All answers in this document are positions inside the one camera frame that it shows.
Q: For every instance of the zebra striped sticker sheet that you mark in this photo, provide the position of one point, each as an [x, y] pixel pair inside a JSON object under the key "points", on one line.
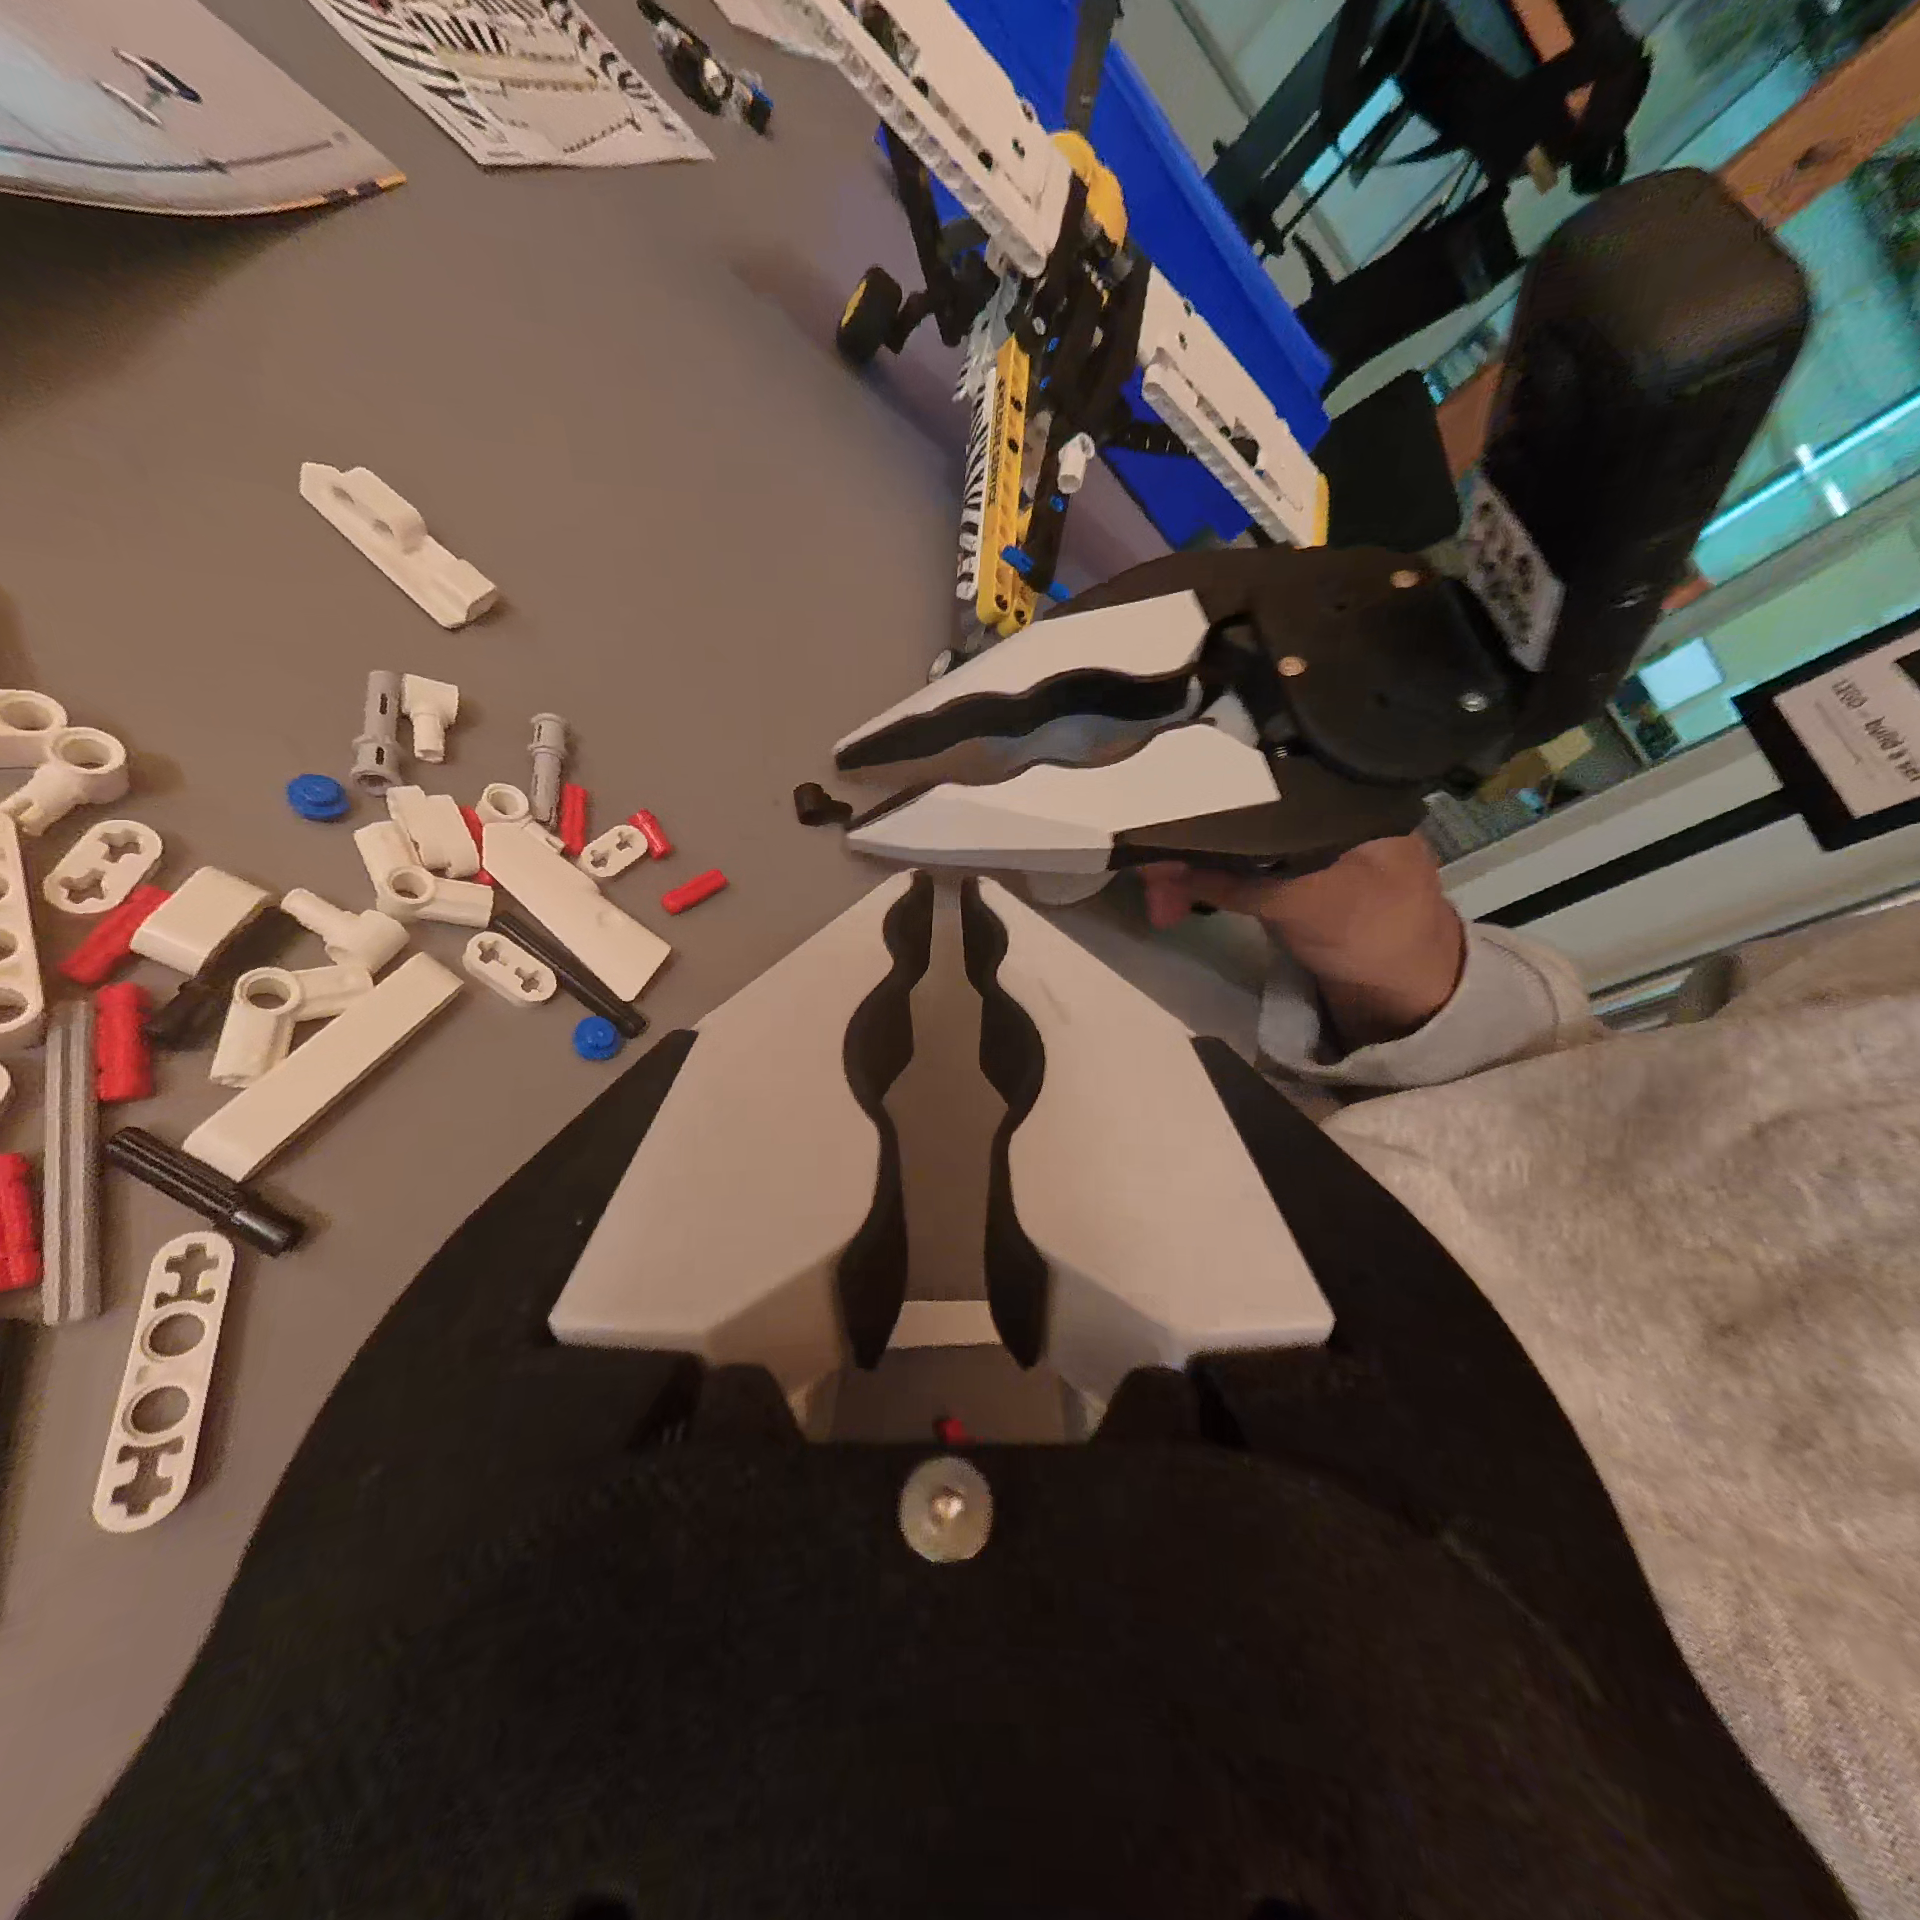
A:
{"points": [[510, 76]]}

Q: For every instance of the blue plastic bin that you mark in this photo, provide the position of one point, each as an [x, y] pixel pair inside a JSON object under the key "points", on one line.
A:
{"points": [[1201, 255]]}

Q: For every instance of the pile of loose lego pieces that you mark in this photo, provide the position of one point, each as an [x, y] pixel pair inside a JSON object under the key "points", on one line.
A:
{"points": [[301, 961]]}

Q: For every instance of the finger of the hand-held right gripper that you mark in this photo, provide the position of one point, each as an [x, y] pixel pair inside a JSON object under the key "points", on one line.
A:
{"points": [[1079, 803], [1079, 651]]}

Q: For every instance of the white yellow lego plane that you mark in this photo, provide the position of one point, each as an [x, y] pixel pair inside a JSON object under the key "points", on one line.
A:
{"points": [[1037, 451]]}

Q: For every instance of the small dark lego assembly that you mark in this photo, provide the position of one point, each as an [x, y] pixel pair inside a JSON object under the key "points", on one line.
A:
{"points": [[705, 66]]}

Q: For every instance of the person's grey hoodie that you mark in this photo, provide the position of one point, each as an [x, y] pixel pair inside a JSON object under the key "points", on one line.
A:
{"points": [[1682, 1349]]}

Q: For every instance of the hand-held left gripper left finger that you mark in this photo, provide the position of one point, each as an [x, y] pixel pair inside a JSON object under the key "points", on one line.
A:
{"points": [[735, 1184]]}

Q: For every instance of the black framed marker sign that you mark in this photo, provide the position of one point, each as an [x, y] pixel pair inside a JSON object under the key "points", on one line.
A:
{"points": [[1861, 735]]}

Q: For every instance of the white lego panel piece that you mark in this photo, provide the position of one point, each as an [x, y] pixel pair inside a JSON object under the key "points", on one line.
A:
{"points": [[399, 547]]}

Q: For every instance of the person's right hand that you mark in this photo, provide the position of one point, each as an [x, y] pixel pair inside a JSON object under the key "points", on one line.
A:
{"points": [[1350, 930]]}

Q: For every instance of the black lego pin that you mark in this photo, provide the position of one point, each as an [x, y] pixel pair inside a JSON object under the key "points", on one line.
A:
{"points": [[819, 804]]}

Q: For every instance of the open instruction booklet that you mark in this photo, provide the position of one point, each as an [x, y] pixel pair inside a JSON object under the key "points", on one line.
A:
{"points": [[149, 105]]}

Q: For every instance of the wooden ceiling beam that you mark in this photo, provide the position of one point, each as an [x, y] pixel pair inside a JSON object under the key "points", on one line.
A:
{"points": [[1845, 119]]}

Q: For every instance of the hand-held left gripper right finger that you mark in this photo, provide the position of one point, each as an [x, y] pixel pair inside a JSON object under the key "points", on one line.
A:
{"points": [[1155, 1201]]}

